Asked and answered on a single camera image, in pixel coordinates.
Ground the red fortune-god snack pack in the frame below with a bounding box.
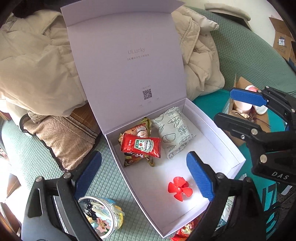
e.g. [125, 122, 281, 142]
[170, 217, 201, 241]

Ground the red plastic propeller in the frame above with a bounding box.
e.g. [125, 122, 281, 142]
[168, 176, 193, 202]

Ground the white bread-print snack pack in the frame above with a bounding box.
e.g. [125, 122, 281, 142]
[152, 106, 195, 159]
[215, 196, 235, 231]

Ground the red ketchup sachet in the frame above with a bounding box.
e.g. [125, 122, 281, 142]
[121, 133, 161, 158]

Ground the small brown cardboard box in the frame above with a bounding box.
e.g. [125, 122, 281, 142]
[223, 75, 287, 148]

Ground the pink round case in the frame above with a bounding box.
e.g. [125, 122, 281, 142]
[233, 100, 252, 118]

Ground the teal foam mat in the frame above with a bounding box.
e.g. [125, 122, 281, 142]
[186, 87, 295, 240]

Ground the clear plastic jar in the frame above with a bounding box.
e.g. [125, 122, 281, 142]
[78, 196, 125, 240]

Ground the large cardboard box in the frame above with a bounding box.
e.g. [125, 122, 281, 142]
[269, 17, 295, 71]

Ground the green sofa cover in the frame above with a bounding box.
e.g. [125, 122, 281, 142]
[1, 9, 295, 240]

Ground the brown striped pillow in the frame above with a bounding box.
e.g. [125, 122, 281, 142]
[20, 103, 101, 172]

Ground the beige puffer jacket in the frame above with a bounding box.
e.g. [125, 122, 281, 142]
[1, 6, 225, 117]

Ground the lavender open gift box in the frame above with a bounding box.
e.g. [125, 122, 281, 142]
[61, 1, 245, 237]

